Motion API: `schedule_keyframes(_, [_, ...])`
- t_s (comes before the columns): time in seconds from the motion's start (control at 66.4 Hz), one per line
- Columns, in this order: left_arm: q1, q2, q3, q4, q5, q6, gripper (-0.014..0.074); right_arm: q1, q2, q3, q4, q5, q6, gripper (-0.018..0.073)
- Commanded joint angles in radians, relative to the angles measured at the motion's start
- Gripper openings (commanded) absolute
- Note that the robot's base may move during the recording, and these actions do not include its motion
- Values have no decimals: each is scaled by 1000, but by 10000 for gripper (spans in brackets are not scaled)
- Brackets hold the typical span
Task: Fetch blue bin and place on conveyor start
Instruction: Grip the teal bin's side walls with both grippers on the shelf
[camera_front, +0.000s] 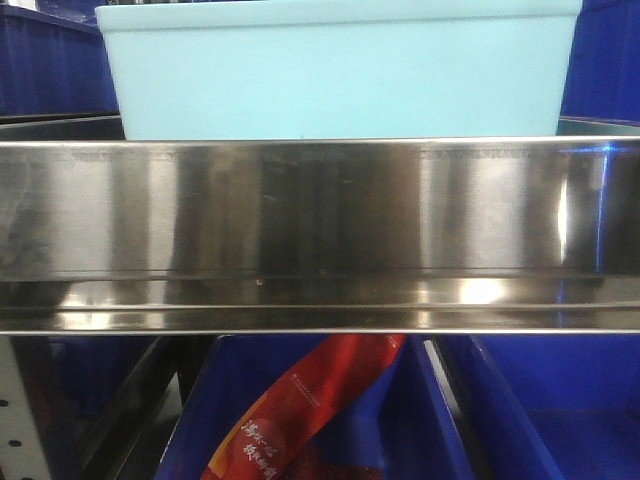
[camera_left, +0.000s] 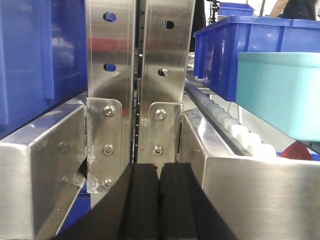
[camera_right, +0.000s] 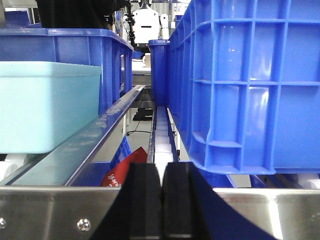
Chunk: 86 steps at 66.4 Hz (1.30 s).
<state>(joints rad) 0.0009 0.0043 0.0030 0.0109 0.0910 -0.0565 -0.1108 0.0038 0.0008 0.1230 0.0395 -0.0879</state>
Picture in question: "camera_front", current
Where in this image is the light blue plastic bin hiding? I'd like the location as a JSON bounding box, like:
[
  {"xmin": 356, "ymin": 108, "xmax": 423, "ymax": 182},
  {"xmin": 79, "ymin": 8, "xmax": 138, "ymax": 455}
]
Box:
[{"xmin": 96, "ymin": 1, "xmax": 582, "ymax": 140}]

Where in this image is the dark blue bin lower middle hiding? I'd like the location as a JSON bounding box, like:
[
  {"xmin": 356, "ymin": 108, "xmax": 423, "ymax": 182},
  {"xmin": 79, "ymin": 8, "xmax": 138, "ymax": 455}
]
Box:
[{"xmin": 155, "ymin": 335, "xmax": 474, "ymax": 479}]

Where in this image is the dark blue bin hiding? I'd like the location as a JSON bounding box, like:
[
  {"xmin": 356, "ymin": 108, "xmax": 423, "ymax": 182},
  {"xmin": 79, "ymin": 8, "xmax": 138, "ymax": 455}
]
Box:
[
  {"xmin": 435, "ymin": 335, "xmax": 639, "ymax": 479},
  {"xmin": 1, "ymin": 4, "xmax": 118, "ymax": 116},
  {"xmin": 155, "ymin": 335, "xmax": 474, "ymax": 479},
  {"xmin": 561, "ymin": 1, "xmax": 639, "ymax": 123}
]

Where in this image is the dark blue bin lower right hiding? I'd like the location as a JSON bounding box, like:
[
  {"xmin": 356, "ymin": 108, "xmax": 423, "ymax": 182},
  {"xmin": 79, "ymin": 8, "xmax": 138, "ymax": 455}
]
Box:
[{"xmin": 435, "ymin": 335, "xmax": 639, "ymax": 479}]

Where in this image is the dark blue bin upper left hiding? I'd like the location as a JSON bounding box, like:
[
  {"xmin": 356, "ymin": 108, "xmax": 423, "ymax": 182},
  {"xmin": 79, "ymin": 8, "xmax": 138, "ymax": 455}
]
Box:
[{"xmin": 1, "ymin": 4, "xmax": 118, "ymax": 116}]

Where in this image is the dark blue bin upper right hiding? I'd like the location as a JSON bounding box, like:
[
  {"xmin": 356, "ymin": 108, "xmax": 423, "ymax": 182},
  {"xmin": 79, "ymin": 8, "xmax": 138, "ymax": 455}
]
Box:
[{"xmin": 561, "ymin": 1, "xmax": 639, "ymax": 123}]

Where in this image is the red snack bag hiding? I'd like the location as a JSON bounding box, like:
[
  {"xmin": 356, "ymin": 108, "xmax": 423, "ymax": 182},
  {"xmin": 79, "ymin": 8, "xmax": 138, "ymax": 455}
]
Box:
[{"xmin": 200, "ymin": 334, "xmax": 406, "ymax": 479}]

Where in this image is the stainless steel shelf rail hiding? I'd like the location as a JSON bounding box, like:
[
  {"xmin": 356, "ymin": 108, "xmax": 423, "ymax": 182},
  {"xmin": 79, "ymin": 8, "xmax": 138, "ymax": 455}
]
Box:
[{"xmin": 1, "ymin": 137, "xmax": 639, "ymax": 335}]

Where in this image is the white perforated shelf post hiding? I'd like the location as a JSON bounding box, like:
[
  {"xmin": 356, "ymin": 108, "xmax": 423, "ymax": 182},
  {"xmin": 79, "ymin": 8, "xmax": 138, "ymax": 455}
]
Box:
[{"xmin": 1, "ymin": 336, "xmax": 51, "ymax": 479}]

